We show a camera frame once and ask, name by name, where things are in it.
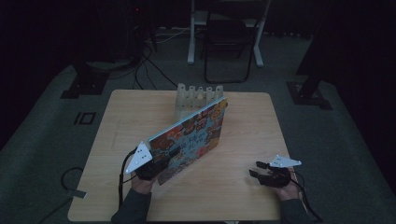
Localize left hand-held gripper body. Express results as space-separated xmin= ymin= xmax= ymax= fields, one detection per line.
xmin=124 ymin=141 xmax=171 ymax=181

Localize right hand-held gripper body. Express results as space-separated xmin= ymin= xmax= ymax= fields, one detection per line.
xmin=259 ymin=154 xmax=303 ymax=189

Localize colourful picture book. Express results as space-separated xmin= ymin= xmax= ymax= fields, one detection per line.
xmin=148 ymin=96 xmax=229 ymax=187

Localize translucent white book rack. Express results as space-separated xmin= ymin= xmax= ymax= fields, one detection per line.
xmin=175 ymin=82 xmax=225 ymax=123

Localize person's left hand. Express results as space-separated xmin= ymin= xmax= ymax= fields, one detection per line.
xmin=130 ymin=176 xmax=156 ymax=196

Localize grey tape strip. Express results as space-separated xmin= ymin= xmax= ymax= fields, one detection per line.
xmin=64 ymin=189 xmax=88 ymax=200

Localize black stand base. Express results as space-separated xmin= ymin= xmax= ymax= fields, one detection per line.
xmin=286 ymin=74 xmax=333 ymax=111
xmin=60 ymin=61 xmax=110 ymax=100

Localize black folding chair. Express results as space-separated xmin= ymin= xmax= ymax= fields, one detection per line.
xmin=204 ymin=2 xmax=255 ymax=84

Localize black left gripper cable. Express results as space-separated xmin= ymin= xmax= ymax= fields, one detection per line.
xmin=118 ymin=147 xmax=138 ymax=210

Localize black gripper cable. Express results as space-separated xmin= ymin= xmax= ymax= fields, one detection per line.
xmin=118 ymin=147 xmax=138 ymax=210
xmin=289 ymin=170 xmax=324 ymax=224

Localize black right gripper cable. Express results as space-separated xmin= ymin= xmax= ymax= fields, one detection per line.
xmin=289 ymin=170 xmax=324 ymax=224

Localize black floor cable loop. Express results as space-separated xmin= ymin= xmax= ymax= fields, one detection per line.
xmin=36 ymin=166 xmax=84 ymax=224

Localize black floor cables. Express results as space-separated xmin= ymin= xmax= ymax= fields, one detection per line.
xmin=132 ymin=43 xmax=179 ymax=91

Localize white desk frame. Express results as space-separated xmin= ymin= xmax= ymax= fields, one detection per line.
xmin=186 ymin=0 xmax=273 ymax=68

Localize white floor cable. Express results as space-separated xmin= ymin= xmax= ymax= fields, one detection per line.
xmin=145 ymin=27 xmax=191 ymax=45

